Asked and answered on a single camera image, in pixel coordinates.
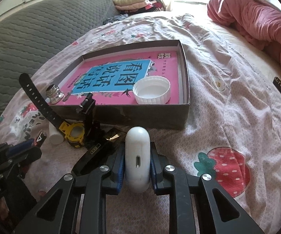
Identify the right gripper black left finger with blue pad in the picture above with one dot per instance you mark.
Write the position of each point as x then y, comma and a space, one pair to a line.
77, 204

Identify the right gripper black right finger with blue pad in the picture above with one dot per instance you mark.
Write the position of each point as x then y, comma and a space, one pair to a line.
197, 204

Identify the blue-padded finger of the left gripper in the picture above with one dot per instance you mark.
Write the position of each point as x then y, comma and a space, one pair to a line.
21, 147

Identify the small white pill bottle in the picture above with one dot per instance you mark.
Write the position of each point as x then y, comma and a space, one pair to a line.
55, 137

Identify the white earbuds case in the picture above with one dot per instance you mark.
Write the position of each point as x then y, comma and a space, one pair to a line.
137, 159

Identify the red black lighter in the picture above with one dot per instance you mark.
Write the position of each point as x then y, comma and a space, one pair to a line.
40, 139

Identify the black faceted perfume bottle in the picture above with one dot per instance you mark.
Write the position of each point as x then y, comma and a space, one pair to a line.
100, 145

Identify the small silver glass bottle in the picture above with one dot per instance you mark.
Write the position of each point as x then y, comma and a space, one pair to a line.
54, 94

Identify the grey quilted headboard cover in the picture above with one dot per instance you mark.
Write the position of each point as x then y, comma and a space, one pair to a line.
33, 35

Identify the grey cardboard box tray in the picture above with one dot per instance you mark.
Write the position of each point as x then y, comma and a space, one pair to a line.
168, 116

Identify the pink blue picture book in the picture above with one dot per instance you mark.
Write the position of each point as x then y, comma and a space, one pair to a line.
111, 78

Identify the white plastic jar lid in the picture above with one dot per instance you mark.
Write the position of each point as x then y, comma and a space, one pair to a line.
152, 90

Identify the pink blanket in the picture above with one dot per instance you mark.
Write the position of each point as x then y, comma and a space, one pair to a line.
258, 21

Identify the folded clothes pile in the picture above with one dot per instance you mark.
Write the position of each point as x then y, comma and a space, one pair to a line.
132, 7

